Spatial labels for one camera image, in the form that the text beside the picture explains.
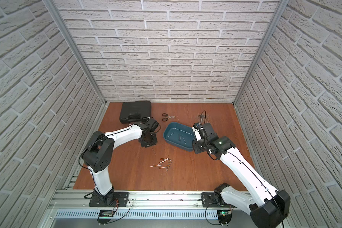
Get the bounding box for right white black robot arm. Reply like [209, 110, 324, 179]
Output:
[192, 123, 291, 228]

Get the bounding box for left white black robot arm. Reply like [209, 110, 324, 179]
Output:
[80, 118, 159, 198]

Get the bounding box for teal plastic storage box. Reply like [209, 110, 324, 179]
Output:
[163, 122, 196, 152]

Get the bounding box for black plastic tool case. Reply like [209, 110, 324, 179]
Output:
[119, 101, 152, 124]

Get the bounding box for right controller board green light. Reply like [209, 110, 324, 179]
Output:
[217, 210, 232, 220]

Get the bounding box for left controller board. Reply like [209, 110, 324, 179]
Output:
[98, 210, 115, 219]

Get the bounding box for black handled scissors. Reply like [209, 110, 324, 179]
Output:
[161, 113, 175, 122]

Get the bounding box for hammer with black handle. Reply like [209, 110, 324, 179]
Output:
[198, 114, 206, 125]

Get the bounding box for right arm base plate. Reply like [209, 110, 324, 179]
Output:
[201, 192, 235, 208]

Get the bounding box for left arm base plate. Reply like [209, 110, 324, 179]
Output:
[89, 192, 129, 207]

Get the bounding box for aluminium front rail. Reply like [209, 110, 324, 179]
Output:
[49, 189, 281, 211]

